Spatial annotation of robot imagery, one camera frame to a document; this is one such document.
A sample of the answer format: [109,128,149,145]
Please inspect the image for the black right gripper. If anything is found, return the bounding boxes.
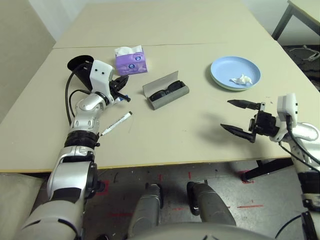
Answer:
[220,99,281,144]

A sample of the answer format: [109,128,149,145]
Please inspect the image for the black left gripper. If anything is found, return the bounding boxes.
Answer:
[106,75,132,103]

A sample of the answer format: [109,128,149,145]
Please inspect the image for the grey glasses case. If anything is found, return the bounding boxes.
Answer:
[142,70,190,111]

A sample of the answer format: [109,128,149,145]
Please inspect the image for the white tissue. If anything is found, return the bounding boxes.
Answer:
[229,73,253,85]

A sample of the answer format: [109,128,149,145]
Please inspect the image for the white marker black cap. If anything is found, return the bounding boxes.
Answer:
[99,111,133,137]

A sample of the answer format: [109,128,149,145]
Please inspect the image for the black sunglasses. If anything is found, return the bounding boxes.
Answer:
[149,80,186,101]

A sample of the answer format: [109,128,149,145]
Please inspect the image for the blue plastic plate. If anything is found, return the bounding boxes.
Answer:
[210,55,262,90]

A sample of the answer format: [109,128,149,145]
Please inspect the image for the white marker blue cap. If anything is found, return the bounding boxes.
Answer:
[113,94,130,104]

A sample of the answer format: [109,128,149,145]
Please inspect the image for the purple tissue pack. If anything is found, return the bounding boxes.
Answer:
[114,44,149,77]

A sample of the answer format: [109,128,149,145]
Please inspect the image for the black plastic cup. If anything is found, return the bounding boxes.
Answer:
[66,54,95,92]

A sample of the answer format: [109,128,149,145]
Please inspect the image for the grey right robot leg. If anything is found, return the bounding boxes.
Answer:
[187,180,237,228]

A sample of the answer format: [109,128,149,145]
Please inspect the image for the grey robot leg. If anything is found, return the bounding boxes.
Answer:
[127,183,165,238]
[187,180,237,228]

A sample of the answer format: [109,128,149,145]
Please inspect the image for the grey robot torso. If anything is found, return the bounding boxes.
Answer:
[126,222,278,240]

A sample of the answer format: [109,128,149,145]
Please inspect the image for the grey left robot leg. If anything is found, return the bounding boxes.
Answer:
[127,183,165,238]

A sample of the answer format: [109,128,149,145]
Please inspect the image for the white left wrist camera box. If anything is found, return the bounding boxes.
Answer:
[89,59,114,95]

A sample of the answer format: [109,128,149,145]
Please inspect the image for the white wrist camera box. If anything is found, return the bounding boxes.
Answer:
[269,93,299,142]
[89,59,114,95]

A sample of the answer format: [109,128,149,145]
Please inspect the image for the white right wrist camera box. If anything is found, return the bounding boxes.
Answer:
[269,93,299,142]

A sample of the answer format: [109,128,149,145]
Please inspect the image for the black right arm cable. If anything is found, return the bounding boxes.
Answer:
[278,117,320,176]

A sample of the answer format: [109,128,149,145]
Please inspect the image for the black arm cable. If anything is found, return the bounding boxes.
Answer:
[64,63,91,125]
[278,117,320,176]

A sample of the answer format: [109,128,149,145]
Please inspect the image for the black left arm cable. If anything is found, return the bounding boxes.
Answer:
[64,63,91,125]

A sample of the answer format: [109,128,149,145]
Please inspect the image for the table with black metal frame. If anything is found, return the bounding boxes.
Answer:
[271,0,320,41]

